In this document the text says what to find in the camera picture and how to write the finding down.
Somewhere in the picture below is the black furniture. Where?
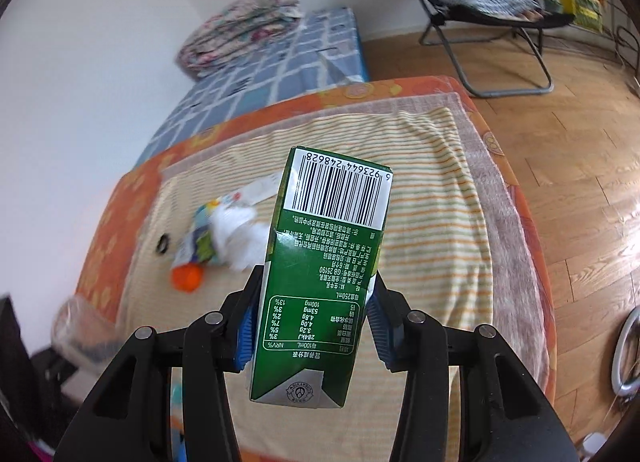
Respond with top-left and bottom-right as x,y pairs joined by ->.
0,295 -> 76,462

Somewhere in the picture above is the orange printed bed sheet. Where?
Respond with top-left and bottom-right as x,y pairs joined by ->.
74,75 -> 560,423

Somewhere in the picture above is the striped yellow blanket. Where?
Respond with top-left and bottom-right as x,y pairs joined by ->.
117,105 -> 501,462

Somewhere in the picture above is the white wet wipe packet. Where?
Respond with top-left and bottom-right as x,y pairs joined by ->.
220,172 -> 283,208

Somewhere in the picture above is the yellow green bag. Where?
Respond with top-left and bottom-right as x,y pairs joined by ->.
542,0 -> 603,33

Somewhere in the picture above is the pink cloth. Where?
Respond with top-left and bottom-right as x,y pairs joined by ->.
17,434 -> 56,462

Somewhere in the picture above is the crumpled white tissue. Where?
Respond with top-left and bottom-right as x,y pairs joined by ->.
210,205 -> 273,273

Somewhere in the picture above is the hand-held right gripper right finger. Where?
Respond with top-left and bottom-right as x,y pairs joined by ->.
365,275 -> 581,462

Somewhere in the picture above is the green drink carton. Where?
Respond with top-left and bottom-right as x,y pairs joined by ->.
248,145 -> 394,409

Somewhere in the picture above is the clear plastic bag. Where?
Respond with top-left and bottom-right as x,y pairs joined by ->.
50,296 -> 118,378

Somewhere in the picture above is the blue checked mattress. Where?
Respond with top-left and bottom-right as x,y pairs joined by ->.
132,6 -> 371,168

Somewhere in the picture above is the white ring frame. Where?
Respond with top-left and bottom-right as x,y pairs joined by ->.
611,306 -> 640,400

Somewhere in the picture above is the folded floral quilt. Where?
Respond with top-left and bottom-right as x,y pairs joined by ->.
174,0 -> 305,79

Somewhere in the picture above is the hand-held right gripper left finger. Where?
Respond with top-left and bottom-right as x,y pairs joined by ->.
59,265 -> 266,462

